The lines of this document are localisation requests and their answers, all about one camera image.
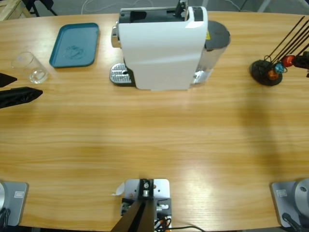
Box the white tape tab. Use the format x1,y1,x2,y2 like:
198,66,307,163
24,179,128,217
111,182,126,196

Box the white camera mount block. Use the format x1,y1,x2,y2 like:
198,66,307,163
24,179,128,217
117,178,172,232

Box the grey metal leg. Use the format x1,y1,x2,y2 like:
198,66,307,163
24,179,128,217
256,0,271,13

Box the chrome slotted drip tray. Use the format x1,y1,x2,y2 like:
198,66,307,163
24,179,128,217
110,62,136,87

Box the black capsule holder with rods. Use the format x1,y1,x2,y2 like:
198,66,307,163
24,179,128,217
250,15,309,87

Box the orange and white wires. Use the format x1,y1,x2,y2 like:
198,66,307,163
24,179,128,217
154,216,172,230

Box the teal plastic tray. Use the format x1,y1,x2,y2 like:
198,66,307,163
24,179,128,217
49,22,100,69

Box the thin black cable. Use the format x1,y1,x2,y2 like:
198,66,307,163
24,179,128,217
169,225,206,232

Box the black stand legs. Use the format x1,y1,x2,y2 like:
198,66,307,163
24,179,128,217
24,0,58,17

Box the dark camera post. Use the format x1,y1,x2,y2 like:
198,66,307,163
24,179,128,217
111,178,155,232

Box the red coffee capsule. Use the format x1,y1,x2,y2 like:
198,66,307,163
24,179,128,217
282,55,295,68

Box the clear drinking glass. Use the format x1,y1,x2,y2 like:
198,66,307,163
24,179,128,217
11,51,50,85

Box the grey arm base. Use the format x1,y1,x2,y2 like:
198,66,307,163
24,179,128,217
269,178,309,228
0,181,29,227

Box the white capsule coffee machine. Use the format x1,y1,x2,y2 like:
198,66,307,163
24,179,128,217
111,0,209,92

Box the black base cable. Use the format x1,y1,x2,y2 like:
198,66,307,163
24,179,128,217
0,207,12,228
281,212,302,232

